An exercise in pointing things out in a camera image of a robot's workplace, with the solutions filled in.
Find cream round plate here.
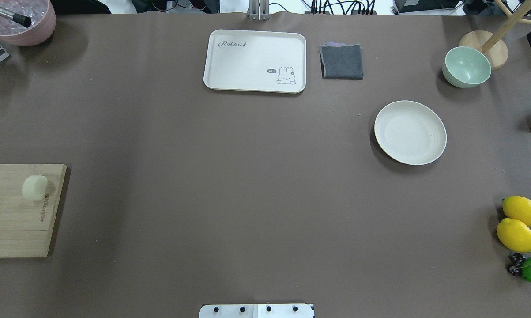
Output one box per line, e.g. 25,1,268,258
374,100,448,166

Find white steamed bun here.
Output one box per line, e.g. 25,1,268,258
22,175,48,201

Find cream rabbit tray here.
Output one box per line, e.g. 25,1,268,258
203,30,306,93

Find folded dark grey cloth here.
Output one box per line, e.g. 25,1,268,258
320,42,364,80

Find mint green bowl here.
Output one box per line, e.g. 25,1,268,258
441,46,492,88

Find wooden mug tree stand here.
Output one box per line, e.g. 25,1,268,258
459,0,531,70

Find yellow lemon far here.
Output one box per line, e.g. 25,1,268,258
501,196,531,226

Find yellow lemon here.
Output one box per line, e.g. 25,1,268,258
497,219,531,253
501,196,531,226

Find yellow lemon near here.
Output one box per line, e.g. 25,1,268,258
497,219,531,253

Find bamboo cutting board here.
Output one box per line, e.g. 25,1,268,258
0,164,67,258

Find pink bowl of ice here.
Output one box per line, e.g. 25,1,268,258
0,0,56,46

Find dark cherries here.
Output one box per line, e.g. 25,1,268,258
507,252,527,276

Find metal black-tipped tool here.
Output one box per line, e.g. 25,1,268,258
0,6,32,28

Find aluminium frame post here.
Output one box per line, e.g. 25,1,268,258
248,0,271,21

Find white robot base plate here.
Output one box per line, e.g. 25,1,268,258
198,303,315,318

